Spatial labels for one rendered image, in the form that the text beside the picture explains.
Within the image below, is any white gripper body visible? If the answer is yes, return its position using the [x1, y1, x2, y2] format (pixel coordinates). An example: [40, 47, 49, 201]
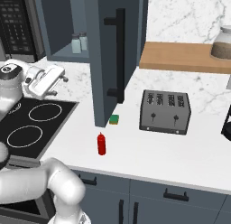
[28, 66, 66, 99]

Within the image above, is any pale glass shaker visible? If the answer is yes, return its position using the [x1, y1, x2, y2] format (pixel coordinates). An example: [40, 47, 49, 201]
[70, 33, 82, 55]
[79, 31, 89, 51]

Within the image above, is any grey-blue cabinet door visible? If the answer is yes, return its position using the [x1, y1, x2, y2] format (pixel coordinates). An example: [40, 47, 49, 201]
[83, 0, 143, 128]

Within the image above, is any red condiment bottle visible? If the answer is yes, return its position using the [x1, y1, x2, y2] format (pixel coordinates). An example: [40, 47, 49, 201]
[96, 131, 107, 156]

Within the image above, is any black hob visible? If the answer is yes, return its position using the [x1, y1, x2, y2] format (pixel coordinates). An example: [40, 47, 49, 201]
[0, 97, 80, 161]

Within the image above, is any green and yellow sponge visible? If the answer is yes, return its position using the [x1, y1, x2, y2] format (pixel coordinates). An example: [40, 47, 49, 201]
[108, 114, 121, 126]

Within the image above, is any black microwave oven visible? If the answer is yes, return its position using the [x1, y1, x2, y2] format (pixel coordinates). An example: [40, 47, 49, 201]
[0, 0, 47, 63]

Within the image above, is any grey four-slot toaster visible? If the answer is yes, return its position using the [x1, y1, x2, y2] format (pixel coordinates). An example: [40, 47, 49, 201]
[138, 89, 192, 136]

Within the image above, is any grey-blue narrow drawer front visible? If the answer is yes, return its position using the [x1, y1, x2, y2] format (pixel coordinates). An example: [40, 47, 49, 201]
[71, 169, 132, 195]

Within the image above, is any wooden shelf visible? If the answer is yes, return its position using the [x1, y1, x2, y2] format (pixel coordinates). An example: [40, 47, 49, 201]
[138, 41, 231, 75]

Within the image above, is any steel oven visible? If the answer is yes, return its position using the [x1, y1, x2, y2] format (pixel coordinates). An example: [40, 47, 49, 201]
[0, 157, 58, 224]

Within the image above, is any grey-blue narrow cupboard door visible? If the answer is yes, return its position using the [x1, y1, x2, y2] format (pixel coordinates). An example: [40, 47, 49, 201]
[79, 186, 132, 224]

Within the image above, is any grey-blue wide drawer front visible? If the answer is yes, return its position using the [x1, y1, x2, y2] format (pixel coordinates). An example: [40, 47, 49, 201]
[129, 178, 228, 211]

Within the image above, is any glass jar with brown contents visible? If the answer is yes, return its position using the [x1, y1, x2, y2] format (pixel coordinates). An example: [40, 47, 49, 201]
[209, 24, 231, 61]

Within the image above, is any black coffee machine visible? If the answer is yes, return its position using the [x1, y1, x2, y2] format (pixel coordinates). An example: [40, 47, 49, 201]
[220, 104, 231, 142]

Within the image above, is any grey-blue wide cupboard door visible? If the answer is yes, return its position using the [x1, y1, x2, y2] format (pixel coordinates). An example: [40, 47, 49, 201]
[128, 194, 223, 224]

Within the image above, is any black cabinet door handle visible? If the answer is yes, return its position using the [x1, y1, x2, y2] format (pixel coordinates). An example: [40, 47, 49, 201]
[103, 7, 126, 105]

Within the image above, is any grey-blue wall cabinet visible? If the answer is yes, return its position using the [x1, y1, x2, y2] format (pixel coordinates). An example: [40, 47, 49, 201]
[32, 0, 150, 67]

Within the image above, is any black short drawer handle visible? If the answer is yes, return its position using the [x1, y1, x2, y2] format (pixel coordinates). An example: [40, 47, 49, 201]
[78, 174, 98, 187]

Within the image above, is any black cupboard door handle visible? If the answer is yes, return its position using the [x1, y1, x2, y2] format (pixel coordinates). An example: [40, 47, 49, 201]
[132, 201, 140, 224]
[118, 199, 125, 224]

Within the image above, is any black long drawer handle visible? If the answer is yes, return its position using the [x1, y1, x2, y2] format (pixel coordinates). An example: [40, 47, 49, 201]
[162, 187, 190, 202]

